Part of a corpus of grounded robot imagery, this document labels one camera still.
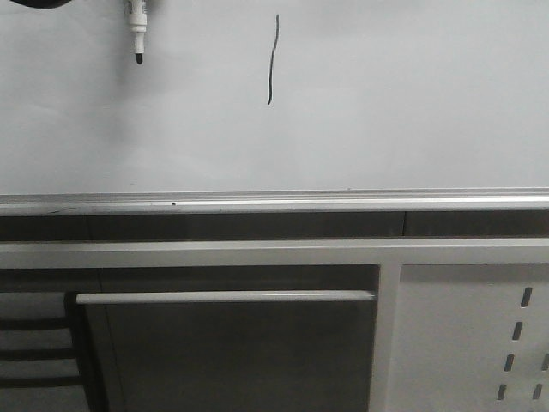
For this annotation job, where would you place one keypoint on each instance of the white marker with black tip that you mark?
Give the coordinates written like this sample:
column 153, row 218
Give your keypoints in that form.
column 137, row 18

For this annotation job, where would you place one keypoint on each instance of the white perforated metal panel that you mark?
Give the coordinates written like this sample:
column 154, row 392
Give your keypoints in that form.
column 470, row 338

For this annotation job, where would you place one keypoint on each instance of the white whiteboard with aluminium frame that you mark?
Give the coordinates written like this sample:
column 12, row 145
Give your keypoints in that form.
column 275, row 105

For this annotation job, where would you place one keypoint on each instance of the white horizontal rail bar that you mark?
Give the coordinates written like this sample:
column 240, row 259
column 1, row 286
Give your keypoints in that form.
column 224, row 297

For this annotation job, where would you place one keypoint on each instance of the white metal table frame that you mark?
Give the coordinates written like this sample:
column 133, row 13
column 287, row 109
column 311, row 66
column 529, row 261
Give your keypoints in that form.
column 389, row 255

